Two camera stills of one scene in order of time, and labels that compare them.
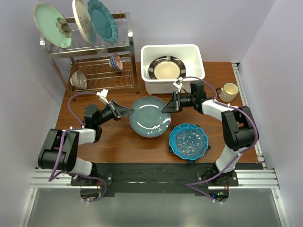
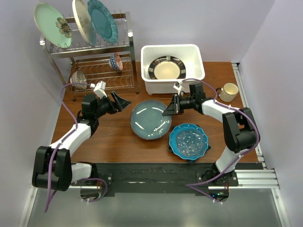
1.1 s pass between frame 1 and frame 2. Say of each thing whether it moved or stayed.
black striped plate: stayed
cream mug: stayed
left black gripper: moved
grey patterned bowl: stayed
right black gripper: stayed
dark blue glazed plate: moved
